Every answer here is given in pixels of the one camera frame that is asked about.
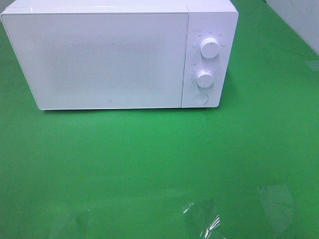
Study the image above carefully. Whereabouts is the white microwave knob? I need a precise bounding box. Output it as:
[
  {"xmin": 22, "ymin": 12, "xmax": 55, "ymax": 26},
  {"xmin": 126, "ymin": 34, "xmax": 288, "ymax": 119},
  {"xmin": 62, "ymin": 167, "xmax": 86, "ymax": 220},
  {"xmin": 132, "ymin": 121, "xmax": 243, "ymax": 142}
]
[
  {"xmin": 196, "ymin": 70, "xmax": 214, "ymax": 88},
  {"xmin": 200, "ymin": 36, "xmax": 220, "ymax": 59}
]

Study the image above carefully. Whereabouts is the clear tape patch near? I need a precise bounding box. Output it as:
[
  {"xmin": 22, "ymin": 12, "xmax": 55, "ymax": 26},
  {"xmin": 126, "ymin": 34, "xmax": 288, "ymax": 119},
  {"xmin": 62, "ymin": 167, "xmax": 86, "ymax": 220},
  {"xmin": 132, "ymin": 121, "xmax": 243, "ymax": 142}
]
[{"xmin": 182, "ymin": 198, "xmax": 225, "ymax": 239}]

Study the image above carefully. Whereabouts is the clear tape patch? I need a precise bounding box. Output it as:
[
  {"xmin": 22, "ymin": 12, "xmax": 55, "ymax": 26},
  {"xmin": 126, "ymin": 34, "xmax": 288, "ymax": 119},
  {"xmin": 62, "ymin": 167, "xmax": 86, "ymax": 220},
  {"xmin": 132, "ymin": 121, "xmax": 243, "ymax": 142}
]
[
  {"xmin": 182, "ymin": 198, "xmax": 225, "ymax": 239},
  {"xmin": 306, "ymin": 60, "xmax": 319, "ymax": 72},
  {"xmin": 258, "ymin": 184, "xmax": 295, "ymax": 233}
]

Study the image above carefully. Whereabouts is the white microwave oven body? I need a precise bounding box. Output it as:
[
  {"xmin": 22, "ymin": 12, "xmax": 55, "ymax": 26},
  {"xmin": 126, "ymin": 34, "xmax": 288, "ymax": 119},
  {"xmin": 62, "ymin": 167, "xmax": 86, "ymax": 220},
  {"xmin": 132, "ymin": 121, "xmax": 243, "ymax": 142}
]
[{"xmin": 0, "ymin": 0, "xmax": 239, "ymax": 110}]

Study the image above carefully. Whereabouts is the clear tape patch right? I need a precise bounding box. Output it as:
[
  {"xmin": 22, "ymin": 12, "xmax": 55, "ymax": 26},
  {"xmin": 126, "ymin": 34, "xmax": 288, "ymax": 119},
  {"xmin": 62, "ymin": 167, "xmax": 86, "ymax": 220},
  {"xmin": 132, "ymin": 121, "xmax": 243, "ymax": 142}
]
[{"xmin": 258, "ymin": 184, "xmax": 295, "ymax": 233}]

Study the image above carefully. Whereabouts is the clear tape patch far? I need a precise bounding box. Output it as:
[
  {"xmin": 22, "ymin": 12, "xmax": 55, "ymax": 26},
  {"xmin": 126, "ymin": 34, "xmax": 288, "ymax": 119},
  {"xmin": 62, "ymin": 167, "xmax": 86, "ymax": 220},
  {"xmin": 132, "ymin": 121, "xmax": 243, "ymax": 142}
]
[{"xmin": 306, "ymin": 60, "xmax": 319, "ymax": 72}]

